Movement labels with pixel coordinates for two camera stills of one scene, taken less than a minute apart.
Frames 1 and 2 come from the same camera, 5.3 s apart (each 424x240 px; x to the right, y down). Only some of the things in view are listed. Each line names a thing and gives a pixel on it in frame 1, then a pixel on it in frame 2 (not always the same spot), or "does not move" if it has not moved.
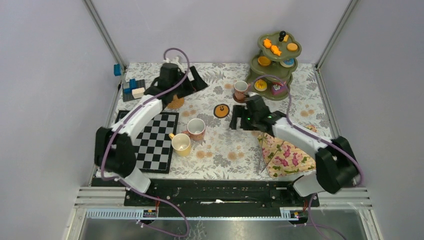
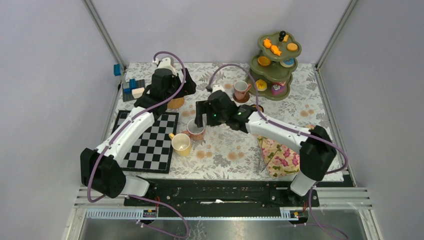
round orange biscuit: x=292 y=47 does not move
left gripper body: x=185 y=88 does not move
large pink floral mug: x=196 y=128 does not move
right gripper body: x=251 y=120 to x=214 y=118
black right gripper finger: x=239 y=111 to x=201 y=107
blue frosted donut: x=288 y=62 does not move
